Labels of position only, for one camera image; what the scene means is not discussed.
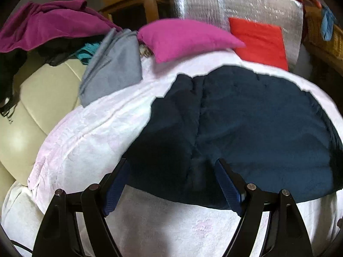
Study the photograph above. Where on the pale pink blanket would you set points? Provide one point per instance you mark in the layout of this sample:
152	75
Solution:
93	139

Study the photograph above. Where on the navy blue padded jacket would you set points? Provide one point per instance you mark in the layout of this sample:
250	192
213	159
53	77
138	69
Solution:
241	131

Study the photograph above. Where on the cream leather sofa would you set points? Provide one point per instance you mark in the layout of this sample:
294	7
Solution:
29	117

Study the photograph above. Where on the light blue cloth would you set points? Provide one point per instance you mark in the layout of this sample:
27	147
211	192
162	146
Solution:
327	24

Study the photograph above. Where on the red pillow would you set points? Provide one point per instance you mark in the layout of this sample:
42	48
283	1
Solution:
258	42

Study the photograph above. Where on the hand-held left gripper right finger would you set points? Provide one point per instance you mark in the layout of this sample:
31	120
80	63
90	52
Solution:
227	184

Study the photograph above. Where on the purple garment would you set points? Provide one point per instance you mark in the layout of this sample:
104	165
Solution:
45	24

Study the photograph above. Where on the grey garment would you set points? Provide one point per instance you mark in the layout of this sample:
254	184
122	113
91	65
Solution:
112	67

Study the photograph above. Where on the black garment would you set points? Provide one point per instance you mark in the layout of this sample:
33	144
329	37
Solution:
18	64

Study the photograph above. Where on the magenta pillow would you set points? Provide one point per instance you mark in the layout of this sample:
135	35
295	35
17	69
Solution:
185	38

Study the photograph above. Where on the teal garment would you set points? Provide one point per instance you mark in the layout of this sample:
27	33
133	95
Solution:
85	52

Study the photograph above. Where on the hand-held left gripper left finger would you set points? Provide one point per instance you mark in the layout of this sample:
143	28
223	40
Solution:
118	184

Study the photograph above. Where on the wooden stool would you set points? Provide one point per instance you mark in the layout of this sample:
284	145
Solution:
134	2

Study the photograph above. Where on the silver foil insulation mat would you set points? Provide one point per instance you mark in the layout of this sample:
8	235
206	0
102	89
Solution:
235	2

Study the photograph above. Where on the wicker basket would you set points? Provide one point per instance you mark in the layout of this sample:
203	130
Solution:
325	42

